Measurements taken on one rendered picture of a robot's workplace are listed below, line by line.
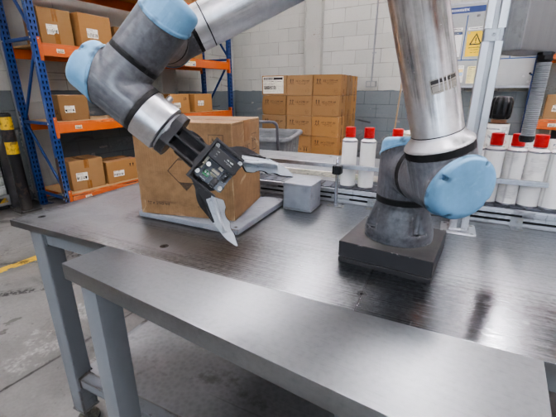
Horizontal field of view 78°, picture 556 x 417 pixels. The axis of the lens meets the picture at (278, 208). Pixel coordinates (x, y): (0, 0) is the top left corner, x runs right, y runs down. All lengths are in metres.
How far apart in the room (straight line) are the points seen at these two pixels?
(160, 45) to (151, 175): 0.57
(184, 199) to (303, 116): 3.71
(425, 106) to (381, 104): 5.19
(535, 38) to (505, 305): 0.61
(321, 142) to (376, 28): 2.09
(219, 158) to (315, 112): 4.08
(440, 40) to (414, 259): 0.40
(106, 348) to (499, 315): 0.84
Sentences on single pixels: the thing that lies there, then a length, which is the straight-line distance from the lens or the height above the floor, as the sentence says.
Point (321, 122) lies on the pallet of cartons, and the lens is 4.54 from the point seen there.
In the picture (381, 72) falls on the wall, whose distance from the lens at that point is 5.82.
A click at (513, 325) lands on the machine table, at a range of 0.72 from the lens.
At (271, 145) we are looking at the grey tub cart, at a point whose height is 0.73.
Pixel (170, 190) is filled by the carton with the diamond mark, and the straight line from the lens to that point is 1.04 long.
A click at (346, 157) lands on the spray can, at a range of 1.20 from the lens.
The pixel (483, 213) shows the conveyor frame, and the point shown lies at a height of 0.86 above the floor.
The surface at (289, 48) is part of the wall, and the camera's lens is 6.49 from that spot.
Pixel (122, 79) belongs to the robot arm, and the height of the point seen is 1.21.
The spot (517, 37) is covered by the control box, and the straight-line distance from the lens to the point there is 1.01.
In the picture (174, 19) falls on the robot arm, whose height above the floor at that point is 1.29.
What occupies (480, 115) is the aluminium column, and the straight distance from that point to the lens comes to 1.02.
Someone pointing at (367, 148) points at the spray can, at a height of 1.02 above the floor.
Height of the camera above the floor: 1.20
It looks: 19 degrees down
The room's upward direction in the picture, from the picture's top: straight up
